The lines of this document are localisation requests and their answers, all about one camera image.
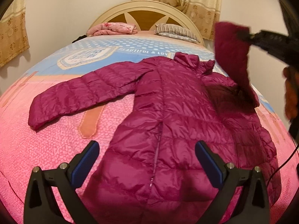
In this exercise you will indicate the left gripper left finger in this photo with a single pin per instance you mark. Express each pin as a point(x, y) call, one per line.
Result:
point(40, 203)

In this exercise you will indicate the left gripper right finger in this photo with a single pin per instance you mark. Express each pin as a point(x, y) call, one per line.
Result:
point(253, 203)

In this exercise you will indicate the magenta puffer down coat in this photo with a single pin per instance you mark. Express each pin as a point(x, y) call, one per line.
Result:
point(150, 172)

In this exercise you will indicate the person's right hand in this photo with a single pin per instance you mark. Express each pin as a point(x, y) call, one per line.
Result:
point(291, 96)

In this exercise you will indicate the pink and blue bedspread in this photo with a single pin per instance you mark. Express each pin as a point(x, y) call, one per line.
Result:
point(22, 148)

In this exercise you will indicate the striped grey pillow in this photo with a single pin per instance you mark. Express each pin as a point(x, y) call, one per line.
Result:
point(176, 32)

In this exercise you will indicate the cream wooden headboard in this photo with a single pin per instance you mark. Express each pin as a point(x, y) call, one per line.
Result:
point(146, 14)

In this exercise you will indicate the beige patterned side curtain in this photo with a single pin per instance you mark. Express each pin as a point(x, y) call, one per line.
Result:
point(13, 35)

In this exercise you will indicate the pink floral folded blanket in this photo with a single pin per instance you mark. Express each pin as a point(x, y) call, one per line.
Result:
point(112, 28)

